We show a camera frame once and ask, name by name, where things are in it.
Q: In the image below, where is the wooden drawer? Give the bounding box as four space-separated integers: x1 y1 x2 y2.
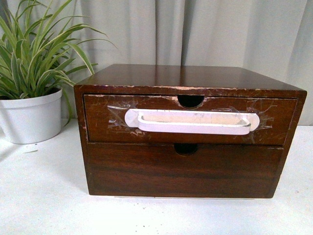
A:
84 94 297 145
84 143 283 198

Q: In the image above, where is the dark wooden drawer cabinet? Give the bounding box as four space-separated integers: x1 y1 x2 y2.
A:
74 64 307 189

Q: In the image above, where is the grey curtain backdrop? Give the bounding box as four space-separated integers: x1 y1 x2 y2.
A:
61 0 313 125

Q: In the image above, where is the green striped spider plant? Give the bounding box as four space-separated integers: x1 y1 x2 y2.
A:
0 0 117 123

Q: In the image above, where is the white plant pot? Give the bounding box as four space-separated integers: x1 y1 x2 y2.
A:
0 88 62 144

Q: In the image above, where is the white drawer handle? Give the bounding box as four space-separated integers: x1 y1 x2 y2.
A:
125 109 260 135

